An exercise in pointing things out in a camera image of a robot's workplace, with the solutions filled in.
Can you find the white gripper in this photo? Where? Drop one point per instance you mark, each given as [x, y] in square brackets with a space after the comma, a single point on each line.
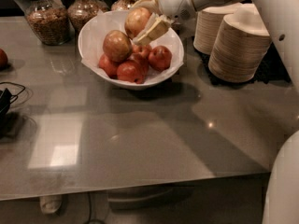
[175, 0]

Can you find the yellow-red apple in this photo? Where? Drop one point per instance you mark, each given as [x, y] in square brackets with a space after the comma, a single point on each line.
[117, 46]
[136, 21]

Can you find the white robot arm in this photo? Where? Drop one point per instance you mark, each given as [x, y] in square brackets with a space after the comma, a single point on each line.
[281, 19]

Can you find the red apple middle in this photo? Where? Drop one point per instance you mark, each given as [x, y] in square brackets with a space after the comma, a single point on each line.
[140, 54]

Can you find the red apple right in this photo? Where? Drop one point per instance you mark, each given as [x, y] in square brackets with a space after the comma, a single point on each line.
[160, 58]

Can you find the white oval bowl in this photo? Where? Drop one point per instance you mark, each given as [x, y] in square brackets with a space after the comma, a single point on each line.
[93, 34]

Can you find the red apple front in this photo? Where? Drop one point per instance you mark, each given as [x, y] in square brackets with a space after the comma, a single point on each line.
[131, 71]

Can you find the white paper bowl liner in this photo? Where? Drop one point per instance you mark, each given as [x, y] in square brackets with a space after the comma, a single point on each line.
[99, 27]

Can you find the red apple at left edge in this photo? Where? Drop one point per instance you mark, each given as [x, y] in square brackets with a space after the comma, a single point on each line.
[3, 59]

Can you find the rear stack paper bowls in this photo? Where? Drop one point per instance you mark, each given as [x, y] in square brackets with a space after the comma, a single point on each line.
[208, 24]

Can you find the stack paper bowls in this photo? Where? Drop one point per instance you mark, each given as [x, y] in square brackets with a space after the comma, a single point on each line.
[208, 24]
[246, 21]

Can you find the front stack paper bowls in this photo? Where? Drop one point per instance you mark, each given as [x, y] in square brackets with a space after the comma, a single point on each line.
[246, 21]

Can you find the glass cereal jar far left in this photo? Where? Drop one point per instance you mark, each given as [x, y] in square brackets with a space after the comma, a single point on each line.
[49, 21]

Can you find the white shoe under table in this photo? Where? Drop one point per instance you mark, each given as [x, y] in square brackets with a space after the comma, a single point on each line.
[50, 204]

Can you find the black device with cable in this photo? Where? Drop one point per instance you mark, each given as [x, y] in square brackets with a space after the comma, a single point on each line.
[9, 94]

